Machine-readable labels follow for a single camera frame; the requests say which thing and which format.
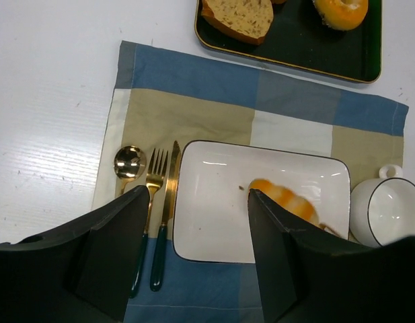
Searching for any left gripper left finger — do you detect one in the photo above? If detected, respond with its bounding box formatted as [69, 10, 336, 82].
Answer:
[0, 186, 149, 322]

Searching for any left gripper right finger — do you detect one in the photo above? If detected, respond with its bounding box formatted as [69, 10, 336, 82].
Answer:
[248, 190, 415, 322]

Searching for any striped croissant bread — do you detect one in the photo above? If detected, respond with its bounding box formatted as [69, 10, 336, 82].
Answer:
[248, 178, 342, 238]

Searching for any bread slice lower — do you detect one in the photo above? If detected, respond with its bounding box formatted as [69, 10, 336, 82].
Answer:
[201, 0, 274, 46]

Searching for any white rectangular plate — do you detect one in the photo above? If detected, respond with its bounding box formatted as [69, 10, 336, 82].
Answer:
[173, 141, 350, 264]

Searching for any checkered blue cloth placemat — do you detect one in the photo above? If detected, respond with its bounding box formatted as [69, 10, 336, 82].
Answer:
[93, 42, 408, 322]

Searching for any dark green rectangular tray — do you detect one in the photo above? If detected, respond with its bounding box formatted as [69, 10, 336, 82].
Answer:
[194, 1, 382, 83]

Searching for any orange donut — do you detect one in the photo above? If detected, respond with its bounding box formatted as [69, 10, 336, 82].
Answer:
[313, 0, 369, 31]

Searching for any gold knife green handle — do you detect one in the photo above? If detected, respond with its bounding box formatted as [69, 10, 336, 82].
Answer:
[149, 140, 182, 291]

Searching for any white two-handled cup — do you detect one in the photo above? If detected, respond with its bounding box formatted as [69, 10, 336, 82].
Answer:
[350, 164, 415, 248]

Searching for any gold spoon green handle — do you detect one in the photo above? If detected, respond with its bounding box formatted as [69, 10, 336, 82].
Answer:
[114, 145, 147, 195]

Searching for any gold fork green handle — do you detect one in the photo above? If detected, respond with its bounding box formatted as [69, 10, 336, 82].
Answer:
[130, 149, 168, 299]

